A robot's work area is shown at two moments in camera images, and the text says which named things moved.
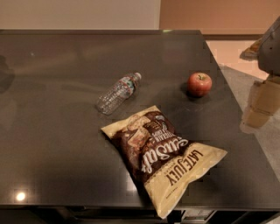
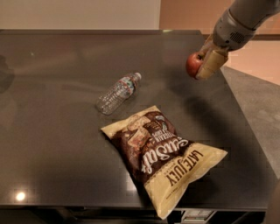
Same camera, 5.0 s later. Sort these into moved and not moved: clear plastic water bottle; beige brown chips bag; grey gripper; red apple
Moved: red apple; grey gripper
Not moved: beige brown chips bag; clear plastic water bottle
